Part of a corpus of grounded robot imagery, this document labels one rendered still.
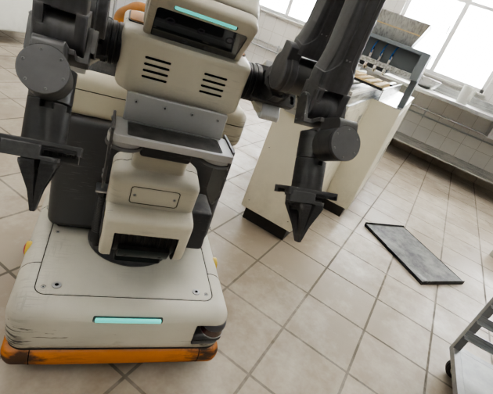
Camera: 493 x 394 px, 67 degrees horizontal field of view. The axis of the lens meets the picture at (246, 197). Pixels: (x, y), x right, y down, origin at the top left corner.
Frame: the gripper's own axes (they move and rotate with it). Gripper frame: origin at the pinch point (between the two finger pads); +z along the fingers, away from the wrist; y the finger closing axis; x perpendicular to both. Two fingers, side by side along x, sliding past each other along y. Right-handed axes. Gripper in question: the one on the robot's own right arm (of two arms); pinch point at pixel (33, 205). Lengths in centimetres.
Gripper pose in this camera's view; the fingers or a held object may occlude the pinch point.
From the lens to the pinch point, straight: 60.6
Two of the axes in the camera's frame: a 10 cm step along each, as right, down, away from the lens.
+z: -1.8, 9.8, 0.2
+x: -3.7, -0.9, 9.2
